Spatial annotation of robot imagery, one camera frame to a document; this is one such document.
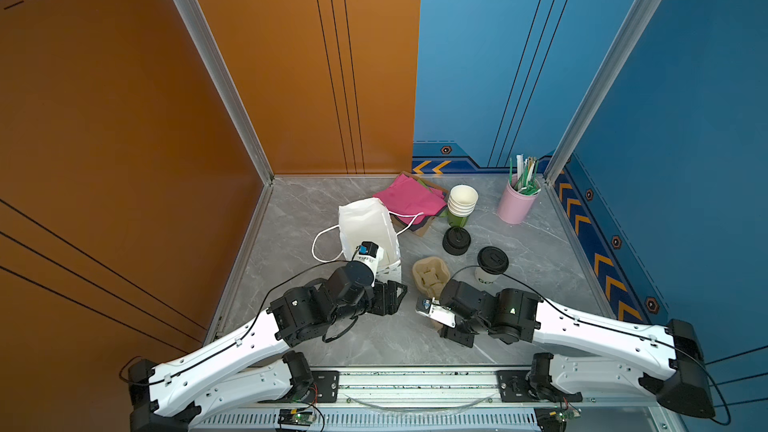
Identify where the stack of paper cups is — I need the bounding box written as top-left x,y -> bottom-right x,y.
447,184 -> 479,227

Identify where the brown cardboard napkin holder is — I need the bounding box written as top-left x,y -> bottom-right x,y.
403,172 -> 449,237

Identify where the pink straw holder cup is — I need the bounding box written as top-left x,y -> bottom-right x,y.
497,183 -> 539,225

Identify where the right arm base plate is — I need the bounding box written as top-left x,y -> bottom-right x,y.
495,369 -> 583,403

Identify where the stack of black lids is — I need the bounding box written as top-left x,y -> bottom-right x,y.
442,227 -> 471,256

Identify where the white paper gift bag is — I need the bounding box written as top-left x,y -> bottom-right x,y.
311,197 -> 426,282

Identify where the dark grey napkin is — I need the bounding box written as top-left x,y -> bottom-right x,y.
390,201 -> 446,231

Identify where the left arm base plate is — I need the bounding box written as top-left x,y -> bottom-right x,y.
263,370 -> 340,404

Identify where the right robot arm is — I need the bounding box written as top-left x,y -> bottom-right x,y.
420,280 -> 716,419

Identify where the pink napkin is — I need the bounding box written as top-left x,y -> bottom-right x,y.
374,174 -> 443,211

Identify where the white takeout coffee cup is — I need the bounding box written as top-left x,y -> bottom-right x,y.
474,267 -> 503,285

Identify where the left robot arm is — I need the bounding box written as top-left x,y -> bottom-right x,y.
119,258 -> 408,431

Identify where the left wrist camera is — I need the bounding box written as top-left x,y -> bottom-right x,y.
351,241 -> 385,284

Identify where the aluminium front rail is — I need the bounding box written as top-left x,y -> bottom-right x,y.
158,365 -> 685,432

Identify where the bundle of wrapped straws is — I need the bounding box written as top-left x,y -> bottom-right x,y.
509,154 -> 540,196

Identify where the green circuit board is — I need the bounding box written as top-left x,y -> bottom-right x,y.
276,409 -> 319,431

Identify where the green napkin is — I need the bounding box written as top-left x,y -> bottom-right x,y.
416,178 -> 447,197

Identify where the beige pulp cup carrier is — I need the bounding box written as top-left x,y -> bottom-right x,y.
412,256 -> 451,317

